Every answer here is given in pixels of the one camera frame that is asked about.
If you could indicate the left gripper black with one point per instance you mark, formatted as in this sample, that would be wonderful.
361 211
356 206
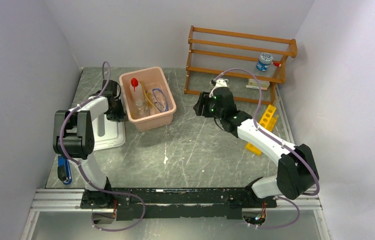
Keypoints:
120 116

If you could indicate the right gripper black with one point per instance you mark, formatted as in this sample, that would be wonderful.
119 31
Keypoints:
203 99

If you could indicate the white bin lid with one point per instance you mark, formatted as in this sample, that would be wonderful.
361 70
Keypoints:
108 134

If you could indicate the amber rubber tubing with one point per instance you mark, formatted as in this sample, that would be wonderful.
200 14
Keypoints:
147 96

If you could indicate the blue safety glasses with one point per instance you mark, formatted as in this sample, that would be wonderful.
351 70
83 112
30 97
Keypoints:
160 100

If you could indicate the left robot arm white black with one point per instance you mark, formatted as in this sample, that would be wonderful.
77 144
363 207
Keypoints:
74 137

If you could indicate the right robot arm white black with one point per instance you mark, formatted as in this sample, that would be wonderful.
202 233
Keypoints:
296 168

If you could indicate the red cap wash bottle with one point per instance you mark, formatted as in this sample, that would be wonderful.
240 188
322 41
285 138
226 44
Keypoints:
136 90

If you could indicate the pink plastic bin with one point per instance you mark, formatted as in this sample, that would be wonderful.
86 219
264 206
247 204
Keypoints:
152 77

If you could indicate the yellow test tube rack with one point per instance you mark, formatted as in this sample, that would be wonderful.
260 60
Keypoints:
268 121

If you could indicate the wooden shelf rack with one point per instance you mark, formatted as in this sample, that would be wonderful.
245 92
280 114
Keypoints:
212 51

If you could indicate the blue white jar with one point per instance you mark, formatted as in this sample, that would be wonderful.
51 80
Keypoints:
264 61

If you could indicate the blue tool at table edge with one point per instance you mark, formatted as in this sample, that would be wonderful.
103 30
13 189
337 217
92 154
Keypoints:
64 170

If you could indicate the red capped tube on shelf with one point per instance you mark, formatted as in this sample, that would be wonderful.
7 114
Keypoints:
277 64

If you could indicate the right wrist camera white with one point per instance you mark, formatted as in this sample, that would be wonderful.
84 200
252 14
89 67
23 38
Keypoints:
218 83

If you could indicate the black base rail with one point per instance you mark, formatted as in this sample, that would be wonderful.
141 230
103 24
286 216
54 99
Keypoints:
161 203

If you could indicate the aluminium frame rail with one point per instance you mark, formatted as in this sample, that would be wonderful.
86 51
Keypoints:
68 200

